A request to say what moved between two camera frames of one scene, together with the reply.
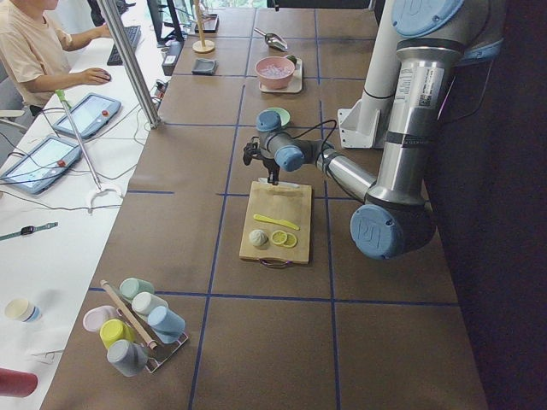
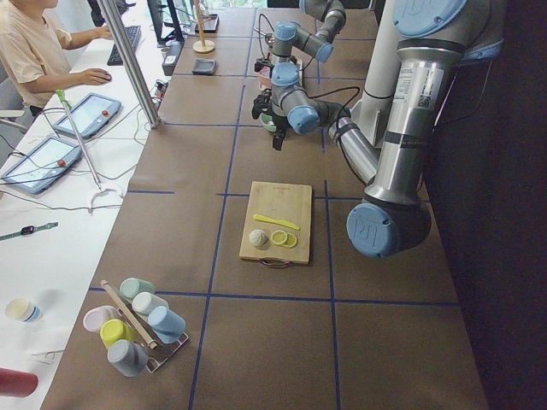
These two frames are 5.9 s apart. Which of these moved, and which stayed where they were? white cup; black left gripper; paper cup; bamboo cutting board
Moved: black left gripper
Stayed: paper cup; white cup; bamboo cutting board
